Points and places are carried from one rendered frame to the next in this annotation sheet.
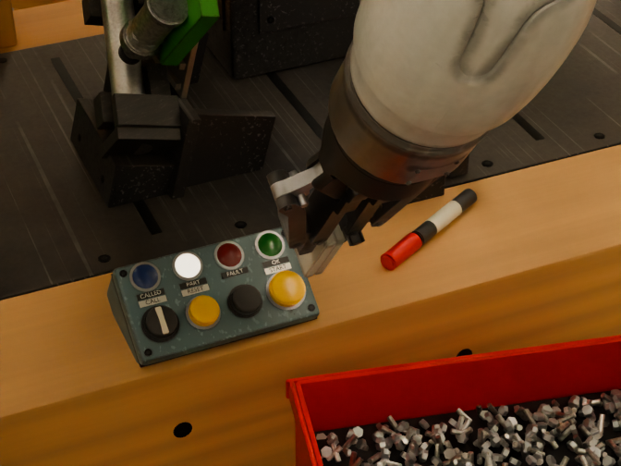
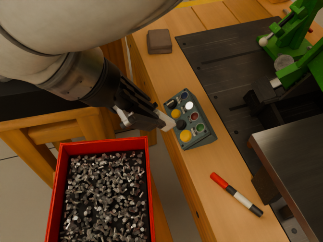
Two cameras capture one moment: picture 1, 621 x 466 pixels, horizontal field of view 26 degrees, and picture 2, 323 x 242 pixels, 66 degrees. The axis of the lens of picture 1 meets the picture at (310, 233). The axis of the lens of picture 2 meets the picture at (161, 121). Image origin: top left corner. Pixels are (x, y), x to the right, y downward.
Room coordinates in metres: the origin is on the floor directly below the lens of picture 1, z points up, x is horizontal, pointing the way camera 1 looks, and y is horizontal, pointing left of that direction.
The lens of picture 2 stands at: (0.81, -0.31, 1.44)
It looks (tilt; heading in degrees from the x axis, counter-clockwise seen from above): 55 degrees down; 96
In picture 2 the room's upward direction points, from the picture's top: straight up
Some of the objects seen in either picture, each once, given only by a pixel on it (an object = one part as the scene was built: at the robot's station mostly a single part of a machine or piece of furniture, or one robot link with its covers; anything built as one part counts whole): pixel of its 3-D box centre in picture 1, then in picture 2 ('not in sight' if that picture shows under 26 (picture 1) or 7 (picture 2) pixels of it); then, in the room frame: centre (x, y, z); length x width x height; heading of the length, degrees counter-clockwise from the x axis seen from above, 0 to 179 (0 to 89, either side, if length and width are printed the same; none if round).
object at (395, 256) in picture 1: (430, 227); (235, 193); (0.95, -0.10, 0.91); 0.13 x 0.02 x 0.02; 142
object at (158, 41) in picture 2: not in sight; (158, 41); (0.74, 0.39, 0.91); 0.10 x 0.08 x 0.03; 101
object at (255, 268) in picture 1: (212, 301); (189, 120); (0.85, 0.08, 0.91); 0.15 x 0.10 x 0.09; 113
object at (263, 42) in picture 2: not in sight; (268, 37); (1.08, 0.39, 0.96); 0.06 x 0.03 x 0.06; 23
